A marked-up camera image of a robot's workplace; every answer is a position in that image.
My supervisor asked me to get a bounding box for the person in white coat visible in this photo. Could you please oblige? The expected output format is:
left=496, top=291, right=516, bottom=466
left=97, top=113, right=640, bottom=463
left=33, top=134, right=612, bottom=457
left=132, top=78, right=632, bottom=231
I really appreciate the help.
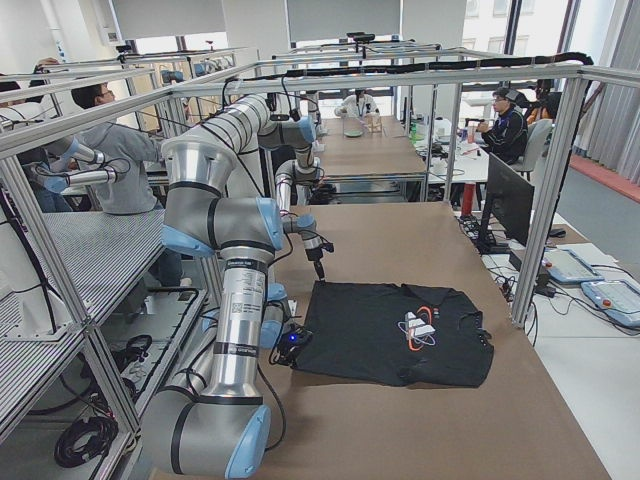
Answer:
left=334, top=89, right=380, bottom=118

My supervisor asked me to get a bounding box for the seated person in black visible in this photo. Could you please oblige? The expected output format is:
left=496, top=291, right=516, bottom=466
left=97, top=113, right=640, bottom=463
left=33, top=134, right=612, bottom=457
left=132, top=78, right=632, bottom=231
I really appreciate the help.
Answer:
left=477, top=87, right=528, bottom=165

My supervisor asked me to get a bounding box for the far teach pendant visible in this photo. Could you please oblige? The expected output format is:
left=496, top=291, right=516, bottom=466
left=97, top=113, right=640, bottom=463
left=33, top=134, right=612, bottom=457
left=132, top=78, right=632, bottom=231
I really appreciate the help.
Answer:
left=542, top=248, right=604, bottom=285

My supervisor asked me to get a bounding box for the black graphic t-shirt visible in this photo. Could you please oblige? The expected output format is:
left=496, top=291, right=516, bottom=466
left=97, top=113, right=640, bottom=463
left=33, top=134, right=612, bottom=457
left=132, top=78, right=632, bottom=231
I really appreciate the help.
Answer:
left=295, top=282, right=494, bottom=387

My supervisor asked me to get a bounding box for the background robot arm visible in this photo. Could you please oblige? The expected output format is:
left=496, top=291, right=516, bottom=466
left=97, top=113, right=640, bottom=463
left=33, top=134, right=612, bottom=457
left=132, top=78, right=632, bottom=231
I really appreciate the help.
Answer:
left=30, top=135, right=129, bottom=193

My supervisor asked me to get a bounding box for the red fire extinguisher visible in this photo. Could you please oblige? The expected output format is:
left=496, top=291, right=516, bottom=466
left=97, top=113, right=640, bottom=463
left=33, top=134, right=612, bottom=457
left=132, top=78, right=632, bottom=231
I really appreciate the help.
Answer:
left=461, top=182, right=476, bottom=216

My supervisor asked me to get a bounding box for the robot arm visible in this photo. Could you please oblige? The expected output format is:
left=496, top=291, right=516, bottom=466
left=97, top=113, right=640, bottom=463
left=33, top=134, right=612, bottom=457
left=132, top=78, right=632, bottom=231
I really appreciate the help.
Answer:
left=142, top=94, right=314, bottom=479
left=258, top=93, right=334, bottom=281

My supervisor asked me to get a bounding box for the standing person grey hoodie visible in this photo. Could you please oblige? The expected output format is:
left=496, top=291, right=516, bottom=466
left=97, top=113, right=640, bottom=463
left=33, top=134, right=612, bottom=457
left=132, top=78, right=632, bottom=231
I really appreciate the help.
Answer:
left=71, top=83, right=192, bottom=287

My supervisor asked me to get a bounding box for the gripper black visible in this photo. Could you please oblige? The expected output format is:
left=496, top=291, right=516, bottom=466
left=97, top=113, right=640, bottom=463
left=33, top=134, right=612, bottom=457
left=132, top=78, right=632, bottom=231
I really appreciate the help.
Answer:
left=269, top=324, right=313, bottom=368
left=303, top=236, right=334, bottom=281

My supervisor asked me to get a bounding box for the near teach pendant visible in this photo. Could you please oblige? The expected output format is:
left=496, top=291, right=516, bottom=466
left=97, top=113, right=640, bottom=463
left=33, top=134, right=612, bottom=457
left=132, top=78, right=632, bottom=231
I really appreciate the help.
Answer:
left=581, top=280, right=639, bottom=327

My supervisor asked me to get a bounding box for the black computer monitor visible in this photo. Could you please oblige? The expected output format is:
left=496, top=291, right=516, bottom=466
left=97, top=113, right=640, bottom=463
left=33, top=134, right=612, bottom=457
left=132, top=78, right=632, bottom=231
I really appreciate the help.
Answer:
left=476, top=153, right=534, bottom=254

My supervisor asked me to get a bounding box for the teach pendant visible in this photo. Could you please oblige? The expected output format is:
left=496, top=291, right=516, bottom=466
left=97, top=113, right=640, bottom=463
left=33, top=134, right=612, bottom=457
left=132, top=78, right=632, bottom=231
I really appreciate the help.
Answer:
left=581, top=280, right=639, bottom=327
left=542, top=248, right=604, bottom=285

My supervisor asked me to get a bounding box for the floor cable coil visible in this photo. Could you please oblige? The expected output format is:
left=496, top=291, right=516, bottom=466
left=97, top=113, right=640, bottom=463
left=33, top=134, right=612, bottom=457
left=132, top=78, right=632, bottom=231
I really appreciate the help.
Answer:
left=53, top=417, right=121, bottom=469

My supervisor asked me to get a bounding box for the aluminium cage frame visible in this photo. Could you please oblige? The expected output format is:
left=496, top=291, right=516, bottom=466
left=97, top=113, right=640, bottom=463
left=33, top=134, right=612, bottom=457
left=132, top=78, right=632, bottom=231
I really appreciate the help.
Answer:
left=0, top=34, right=640, bottom=446

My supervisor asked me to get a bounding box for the striped neighbouring work table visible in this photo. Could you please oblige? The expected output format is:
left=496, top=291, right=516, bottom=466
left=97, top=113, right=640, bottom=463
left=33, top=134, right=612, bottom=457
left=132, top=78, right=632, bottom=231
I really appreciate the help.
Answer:
left=1, top=210, right=163, bottom=438

